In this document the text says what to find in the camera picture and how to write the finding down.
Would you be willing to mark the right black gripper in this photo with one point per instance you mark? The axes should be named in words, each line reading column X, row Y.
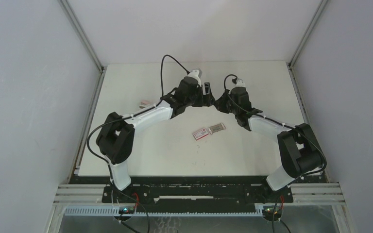
column 219, row 104

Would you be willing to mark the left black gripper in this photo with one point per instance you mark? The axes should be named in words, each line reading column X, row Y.
column 208, row 100

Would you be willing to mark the staple box tray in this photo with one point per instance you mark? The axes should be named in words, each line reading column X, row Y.
column 216, row 128

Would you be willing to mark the red white staple box sleeve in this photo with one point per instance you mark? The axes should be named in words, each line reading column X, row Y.
column 201, row 133

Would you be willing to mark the pink stapler top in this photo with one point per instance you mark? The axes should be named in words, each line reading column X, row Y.
column 144, row 104

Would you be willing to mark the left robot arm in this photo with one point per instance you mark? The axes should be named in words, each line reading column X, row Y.
column 116, row 137

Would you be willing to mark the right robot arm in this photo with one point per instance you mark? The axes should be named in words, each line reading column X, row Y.
column 300, row 153

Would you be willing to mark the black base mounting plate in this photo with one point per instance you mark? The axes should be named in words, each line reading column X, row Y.
column 190, row 206

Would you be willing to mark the right controller board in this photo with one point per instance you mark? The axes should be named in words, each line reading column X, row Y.
column 271, row 211

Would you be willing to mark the controller board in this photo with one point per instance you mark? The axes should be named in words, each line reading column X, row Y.
column 126, row 210
column 271, row 211

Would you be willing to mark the left controller board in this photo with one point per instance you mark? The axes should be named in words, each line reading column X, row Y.
column 126, row 210

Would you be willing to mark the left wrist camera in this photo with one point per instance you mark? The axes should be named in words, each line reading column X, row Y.
column 196, row 74

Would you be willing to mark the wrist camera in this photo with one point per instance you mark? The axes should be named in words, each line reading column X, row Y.
column 238, row 83
column 196, row 74

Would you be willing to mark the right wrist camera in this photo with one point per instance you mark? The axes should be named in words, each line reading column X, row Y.
column 238, row 83

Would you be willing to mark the right aluminium frame post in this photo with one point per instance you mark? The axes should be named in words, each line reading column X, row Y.
column 310, row 27

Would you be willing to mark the aluminium frame post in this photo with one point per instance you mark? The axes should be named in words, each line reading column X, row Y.
column 310, row 27
column 79, row 30

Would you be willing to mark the left aluminium frame post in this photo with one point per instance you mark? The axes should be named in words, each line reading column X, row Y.
column 79, row 30

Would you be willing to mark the front aluminium rail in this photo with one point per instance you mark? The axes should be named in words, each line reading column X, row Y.
column 296, row 194

